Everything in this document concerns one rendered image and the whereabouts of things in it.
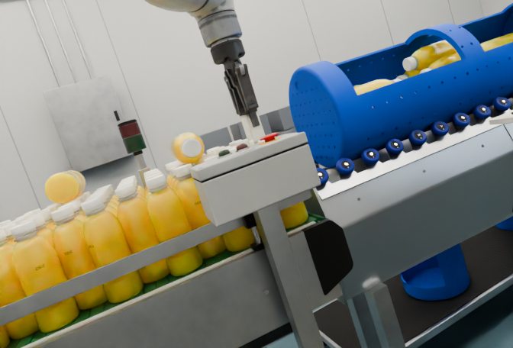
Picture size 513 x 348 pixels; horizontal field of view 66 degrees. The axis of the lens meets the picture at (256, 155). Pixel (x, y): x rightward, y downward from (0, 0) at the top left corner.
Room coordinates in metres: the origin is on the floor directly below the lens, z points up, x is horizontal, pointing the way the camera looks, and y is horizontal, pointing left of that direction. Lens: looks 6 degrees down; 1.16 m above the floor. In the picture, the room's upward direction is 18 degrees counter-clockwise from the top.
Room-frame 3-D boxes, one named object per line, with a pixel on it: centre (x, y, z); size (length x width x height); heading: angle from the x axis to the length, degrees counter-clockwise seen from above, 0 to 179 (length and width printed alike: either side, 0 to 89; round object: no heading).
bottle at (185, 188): (0.83, 0.16, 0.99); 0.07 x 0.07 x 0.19
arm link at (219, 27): (0.91, -0.01, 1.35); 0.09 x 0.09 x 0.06
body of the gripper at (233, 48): (0.91, -0.01, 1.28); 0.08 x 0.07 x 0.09; 15
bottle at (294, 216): (0.84, -0.03, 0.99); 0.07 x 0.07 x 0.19
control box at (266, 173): (0.70, 0.02, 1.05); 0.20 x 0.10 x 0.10; 106
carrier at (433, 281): (1.71, -0.60, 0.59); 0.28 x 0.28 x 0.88
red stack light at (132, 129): (1.28, 0.36, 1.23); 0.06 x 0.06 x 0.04
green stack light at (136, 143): (1.28, 0.36, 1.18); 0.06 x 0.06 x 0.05
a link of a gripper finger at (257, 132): (0.89, -0.02, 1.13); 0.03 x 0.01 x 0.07; 105
